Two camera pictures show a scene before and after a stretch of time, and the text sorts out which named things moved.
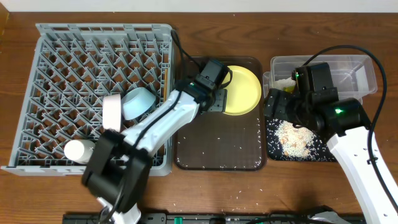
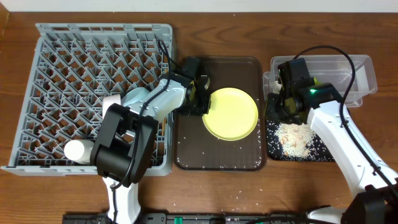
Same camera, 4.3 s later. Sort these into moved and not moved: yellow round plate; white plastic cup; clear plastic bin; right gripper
Moved: yellow round plate
Not moved: right gripper; clear plastic bin; white plastic cup
